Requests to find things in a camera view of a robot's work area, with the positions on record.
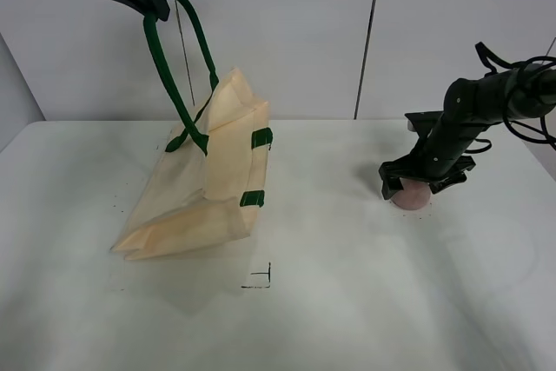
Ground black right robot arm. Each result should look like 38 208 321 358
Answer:
379 65 555 200

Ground white linen bag green handles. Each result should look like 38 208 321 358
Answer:
111 0 274 261

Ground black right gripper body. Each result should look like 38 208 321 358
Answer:
379 111 476 183

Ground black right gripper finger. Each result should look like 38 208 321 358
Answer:
381 176 404 200
428 173 467 194

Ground pink peach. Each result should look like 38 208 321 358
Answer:
391 178 432 210

